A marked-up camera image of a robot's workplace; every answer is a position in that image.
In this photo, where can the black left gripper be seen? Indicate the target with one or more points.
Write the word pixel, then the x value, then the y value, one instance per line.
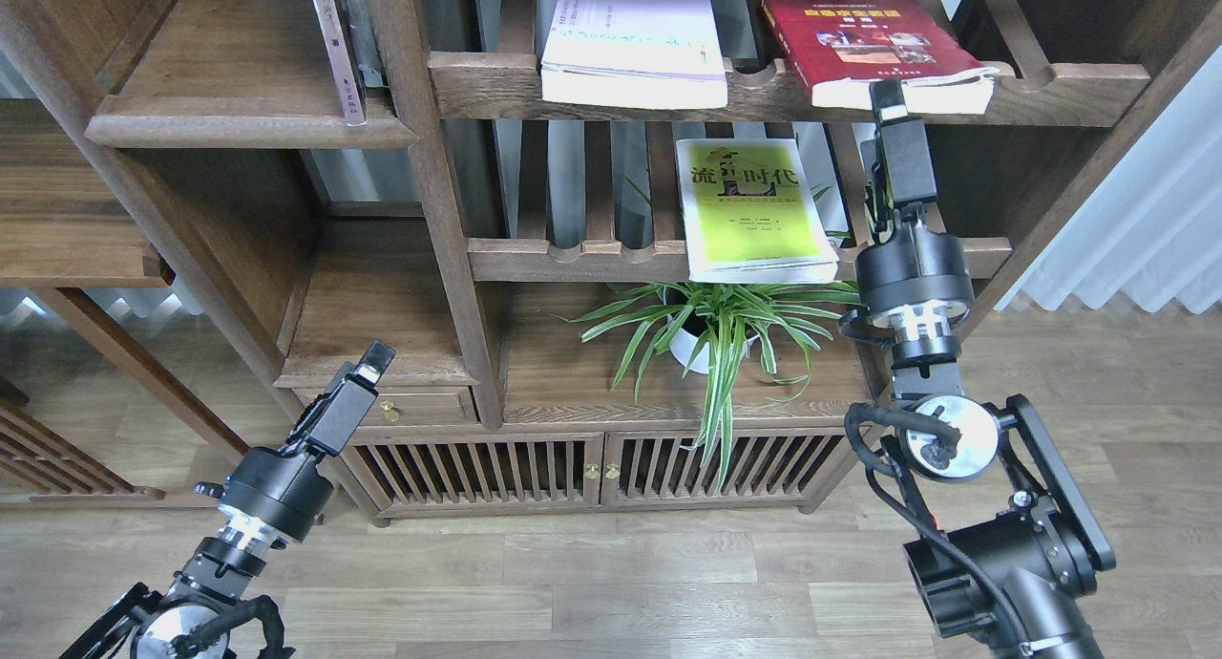
pixel 283 488

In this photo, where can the white lavender paperback book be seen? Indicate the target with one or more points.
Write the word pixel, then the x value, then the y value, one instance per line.
pixel 657 54

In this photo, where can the white curtain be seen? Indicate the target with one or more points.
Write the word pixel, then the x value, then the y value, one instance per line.
pixel 1152 230

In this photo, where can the brass drawer knob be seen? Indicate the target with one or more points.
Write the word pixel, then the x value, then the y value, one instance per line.
pixel 390 413

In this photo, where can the green spider plant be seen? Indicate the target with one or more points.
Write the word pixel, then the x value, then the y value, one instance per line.
pixel 784 318

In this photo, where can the thin upright book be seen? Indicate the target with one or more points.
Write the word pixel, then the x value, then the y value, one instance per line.
pixel 332 16

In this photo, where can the red paperback book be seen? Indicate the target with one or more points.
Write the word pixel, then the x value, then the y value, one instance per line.
pixel 838 47

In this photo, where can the white plant pot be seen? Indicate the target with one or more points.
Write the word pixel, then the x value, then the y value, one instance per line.
pixel 689 349

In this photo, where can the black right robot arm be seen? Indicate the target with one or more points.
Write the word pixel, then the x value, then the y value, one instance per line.
pixel 1005 544

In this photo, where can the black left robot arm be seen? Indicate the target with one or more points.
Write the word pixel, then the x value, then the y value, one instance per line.
pixel 197 615

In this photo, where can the yellow green paperback book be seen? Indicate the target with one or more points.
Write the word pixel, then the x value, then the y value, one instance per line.
pixel 750 215

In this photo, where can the dark wooden bookshelf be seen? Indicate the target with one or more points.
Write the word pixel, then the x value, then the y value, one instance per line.
pixel 457 225

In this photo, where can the dark wooden slatted bench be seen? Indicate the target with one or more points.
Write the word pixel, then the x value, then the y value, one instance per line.
pixel 52 470

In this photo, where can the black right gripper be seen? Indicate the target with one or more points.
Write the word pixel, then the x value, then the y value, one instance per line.
pixel 911 272

